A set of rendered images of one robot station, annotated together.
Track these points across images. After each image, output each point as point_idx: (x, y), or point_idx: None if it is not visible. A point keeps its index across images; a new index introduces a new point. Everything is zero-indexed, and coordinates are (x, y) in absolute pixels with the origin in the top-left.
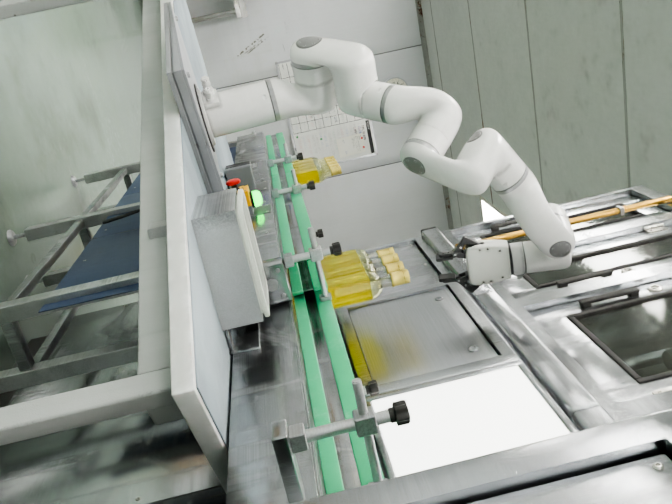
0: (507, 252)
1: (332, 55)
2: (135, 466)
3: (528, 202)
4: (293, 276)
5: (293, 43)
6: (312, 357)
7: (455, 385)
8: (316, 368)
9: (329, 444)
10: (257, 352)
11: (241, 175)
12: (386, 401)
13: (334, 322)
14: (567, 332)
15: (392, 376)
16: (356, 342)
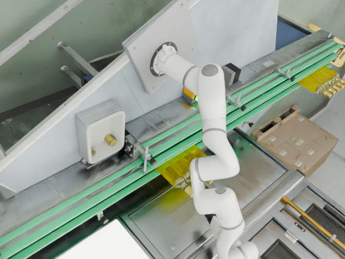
0: None
1: (200, 90)
2: None
3: (222, 238)
4: None
5: (206, 63)
6: (89, 191)
7: (137, 251)
8: (80, 197)
9: (25, 228)
10: (83, 169)
11: (226, 74)
12: (117, 225)
13: (122, 185)
14: None
15: (138, 219)
16: (161, 191)
